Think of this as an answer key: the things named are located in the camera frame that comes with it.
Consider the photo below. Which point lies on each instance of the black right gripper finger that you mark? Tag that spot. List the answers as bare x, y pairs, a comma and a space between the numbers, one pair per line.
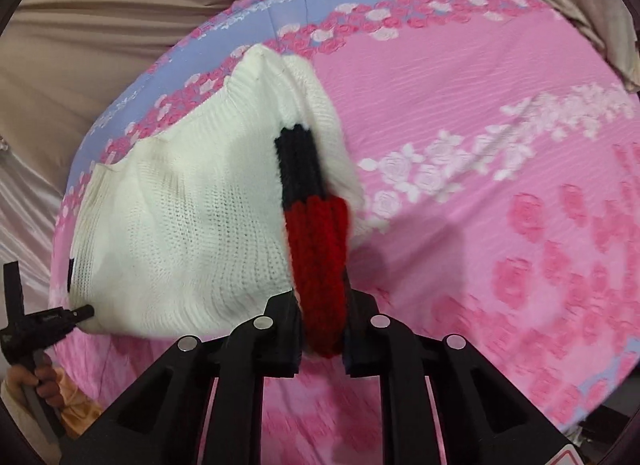
442, 401
81, 314
201, 401

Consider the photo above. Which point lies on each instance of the white knit sweater red black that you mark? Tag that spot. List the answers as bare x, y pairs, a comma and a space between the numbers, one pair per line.
250, 195

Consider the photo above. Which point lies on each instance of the person's left hand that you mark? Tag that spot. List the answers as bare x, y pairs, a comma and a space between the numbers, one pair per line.
43, 380

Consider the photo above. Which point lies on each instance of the white satin curtain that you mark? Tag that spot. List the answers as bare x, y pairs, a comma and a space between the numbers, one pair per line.
28, 209

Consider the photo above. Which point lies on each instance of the pink floral bed sheet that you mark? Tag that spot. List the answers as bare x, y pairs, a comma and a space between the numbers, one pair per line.
498, 156

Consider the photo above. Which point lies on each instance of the beige curtain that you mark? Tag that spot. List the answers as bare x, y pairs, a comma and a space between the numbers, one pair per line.
64, 61

